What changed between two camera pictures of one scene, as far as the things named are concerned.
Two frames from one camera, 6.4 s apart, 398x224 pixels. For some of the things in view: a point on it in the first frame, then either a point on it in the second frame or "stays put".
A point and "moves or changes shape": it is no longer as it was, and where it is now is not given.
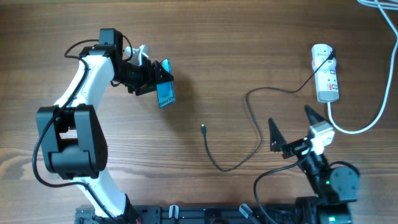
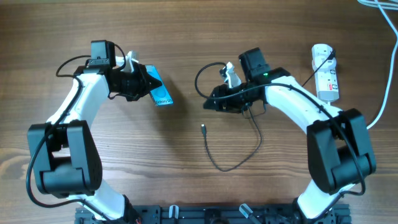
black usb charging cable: (255, 119) stays put
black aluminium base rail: (198, 214) stays put
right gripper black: (278, 142) → (230, 106)
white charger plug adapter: (319, 60) stays put
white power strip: (324, 62) stays put
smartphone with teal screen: (165, 90) moves or changes shape
